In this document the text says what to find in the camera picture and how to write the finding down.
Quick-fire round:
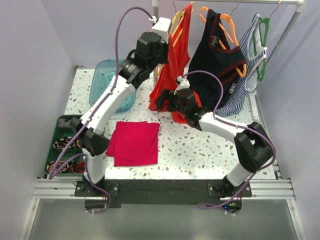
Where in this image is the yellow hanger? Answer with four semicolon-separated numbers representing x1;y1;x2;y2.
153;10;186;81

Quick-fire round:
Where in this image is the red tank top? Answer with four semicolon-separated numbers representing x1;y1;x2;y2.
148;2;194;112

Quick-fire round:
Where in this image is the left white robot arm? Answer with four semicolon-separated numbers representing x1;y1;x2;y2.
70;31;170;196

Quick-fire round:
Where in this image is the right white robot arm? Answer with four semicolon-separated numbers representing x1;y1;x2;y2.
155;88;275;197

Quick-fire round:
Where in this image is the navy tank top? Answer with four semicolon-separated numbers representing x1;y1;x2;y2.
187;9;247;110

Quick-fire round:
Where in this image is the orange hanger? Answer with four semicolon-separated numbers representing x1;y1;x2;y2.
198;0;248;78

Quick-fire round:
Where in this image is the blue striped tank top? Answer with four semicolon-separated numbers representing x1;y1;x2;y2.
214;13;268;118

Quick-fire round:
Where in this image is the green hanger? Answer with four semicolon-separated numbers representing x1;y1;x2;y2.
252;0;282;82

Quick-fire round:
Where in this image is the white hanger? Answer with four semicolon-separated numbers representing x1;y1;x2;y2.
244;13;268;91

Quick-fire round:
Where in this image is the teal transparent plastic bin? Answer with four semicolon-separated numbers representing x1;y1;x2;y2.
89;59;136;114

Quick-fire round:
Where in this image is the magenta folded cloth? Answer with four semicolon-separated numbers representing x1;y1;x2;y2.
106;121;160;167

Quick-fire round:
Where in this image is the green compartment tray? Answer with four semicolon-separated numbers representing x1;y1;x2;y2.
43;114;85;177

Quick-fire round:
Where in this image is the white clothes rack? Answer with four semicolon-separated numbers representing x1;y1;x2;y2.
150;0;306;120

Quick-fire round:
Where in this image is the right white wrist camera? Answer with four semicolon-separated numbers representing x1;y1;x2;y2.
174;76;190;93

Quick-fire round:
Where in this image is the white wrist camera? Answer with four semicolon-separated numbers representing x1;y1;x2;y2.
151;17;172;44
174;76;190;93

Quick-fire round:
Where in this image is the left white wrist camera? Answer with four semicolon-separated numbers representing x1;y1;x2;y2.
151;17;172;44

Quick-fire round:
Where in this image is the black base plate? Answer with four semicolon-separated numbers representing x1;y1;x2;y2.
74;178;253;209

